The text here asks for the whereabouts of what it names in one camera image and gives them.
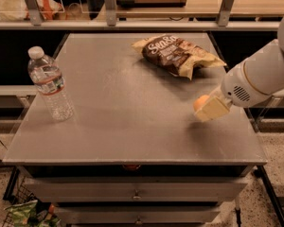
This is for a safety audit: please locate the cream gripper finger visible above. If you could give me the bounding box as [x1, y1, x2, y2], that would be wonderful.
[194, 96, 229, 122]

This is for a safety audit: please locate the orange fruit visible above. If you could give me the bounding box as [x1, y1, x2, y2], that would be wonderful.
[193, 95, 209, 111]

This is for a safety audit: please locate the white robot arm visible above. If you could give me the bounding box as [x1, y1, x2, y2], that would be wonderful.
[193, 17, 284, 122]

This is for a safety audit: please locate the brown chip bag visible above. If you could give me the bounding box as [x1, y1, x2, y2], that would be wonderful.
[132, 34, 225, 79]

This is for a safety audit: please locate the green chip bag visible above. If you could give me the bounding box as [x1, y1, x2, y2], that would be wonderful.
[6, 200, 62, 227]

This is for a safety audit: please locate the white and orange bag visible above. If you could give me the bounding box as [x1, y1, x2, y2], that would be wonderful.
[0, 0, 62, 21]

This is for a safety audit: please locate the grey drawer cabinet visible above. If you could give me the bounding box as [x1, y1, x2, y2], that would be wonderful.
[4, 33, 266, 226]

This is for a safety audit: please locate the clear plastic water bottle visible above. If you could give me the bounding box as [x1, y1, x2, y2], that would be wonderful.
[27, 46, 74, 121]

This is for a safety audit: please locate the metal shelf rail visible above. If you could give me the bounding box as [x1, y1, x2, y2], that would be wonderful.
[0, 0, 282, 32]

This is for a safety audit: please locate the black wire basket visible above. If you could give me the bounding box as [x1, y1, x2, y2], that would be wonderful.
[2, 170, 37, 227]

